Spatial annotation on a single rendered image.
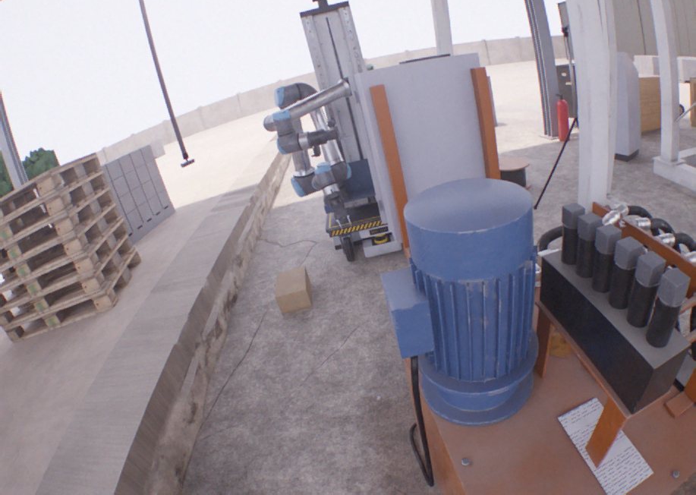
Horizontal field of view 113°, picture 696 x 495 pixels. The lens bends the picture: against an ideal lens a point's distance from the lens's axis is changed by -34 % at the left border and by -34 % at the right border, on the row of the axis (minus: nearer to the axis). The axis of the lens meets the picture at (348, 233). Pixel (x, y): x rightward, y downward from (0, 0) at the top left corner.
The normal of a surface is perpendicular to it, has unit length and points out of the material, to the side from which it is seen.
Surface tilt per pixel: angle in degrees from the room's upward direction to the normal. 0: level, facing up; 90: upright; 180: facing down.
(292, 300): 90
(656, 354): 0
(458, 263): 90
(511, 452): 0
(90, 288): 90
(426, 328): 90
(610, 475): 2
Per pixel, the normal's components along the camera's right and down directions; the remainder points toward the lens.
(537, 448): -0.23, -0.88
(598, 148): 0.07, 0.39
